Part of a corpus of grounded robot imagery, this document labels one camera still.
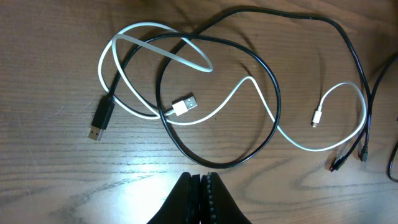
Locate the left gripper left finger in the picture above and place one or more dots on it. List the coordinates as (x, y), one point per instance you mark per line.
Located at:
(182, 206)

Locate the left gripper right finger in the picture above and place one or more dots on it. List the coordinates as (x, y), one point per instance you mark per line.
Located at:
(216, 203)

